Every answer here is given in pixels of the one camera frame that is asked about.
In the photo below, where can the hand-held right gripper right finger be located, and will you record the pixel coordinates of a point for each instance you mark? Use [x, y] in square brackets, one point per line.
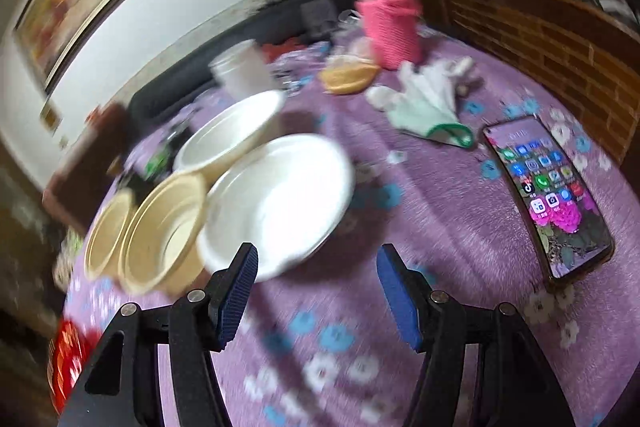
[400, 299]

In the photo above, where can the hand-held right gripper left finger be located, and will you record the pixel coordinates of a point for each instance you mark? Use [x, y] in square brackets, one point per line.
[235, 294]

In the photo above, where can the beige bowl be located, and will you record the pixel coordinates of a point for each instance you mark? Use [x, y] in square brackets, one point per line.
[160, 232]
[105, 237]

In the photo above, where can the large white bowl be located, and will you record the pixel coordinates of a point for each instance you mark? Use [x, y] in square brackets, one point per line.
[280, 197]

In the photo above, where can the red plate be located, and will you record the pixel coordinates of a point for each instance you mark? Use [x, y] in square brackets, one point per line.
[65, 367]

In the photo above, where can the purple floral tablecloth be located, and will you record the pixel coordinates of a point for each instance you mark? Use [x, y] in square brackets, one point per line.
[450, 232]

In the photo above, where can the smartphone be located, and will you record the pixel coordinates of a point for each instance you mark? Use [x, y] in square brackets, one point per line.
[545, 197]

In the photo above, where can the white glove green cuff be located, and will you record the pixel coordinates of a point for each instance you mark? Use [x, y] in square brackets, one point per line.
[425, 112]

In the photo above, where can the brown armchair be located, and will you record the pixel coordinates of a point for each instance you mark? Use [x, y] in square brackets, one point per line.
[85, 167]

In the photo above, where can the black leather sofa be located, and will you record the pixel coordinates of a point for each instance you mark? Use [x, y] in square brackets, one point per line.
[170, 82]

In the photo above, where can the white plastic jar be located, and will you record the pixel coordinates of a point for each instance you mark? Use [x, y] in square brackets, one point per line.
[242, 67]

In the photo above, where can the bread in plastic bag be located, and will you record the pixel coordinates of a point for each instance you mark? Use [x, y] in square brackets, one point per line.
[347, 77]

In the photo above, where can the red cloth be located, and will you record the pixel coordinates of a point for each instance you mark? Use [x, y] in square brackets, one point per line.
[275, 50]

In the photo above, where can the pink knitted bottle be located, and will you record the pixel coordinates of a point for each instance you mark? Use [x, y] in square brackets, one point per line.
[392, 27]

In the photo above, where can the brick counter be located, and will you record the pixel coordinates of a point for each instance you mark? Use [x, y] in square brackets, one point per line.
[540, 37]

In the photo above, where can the small wall frame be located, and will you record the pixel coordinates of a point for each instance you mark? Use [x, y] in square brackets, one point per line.
[50, 117]

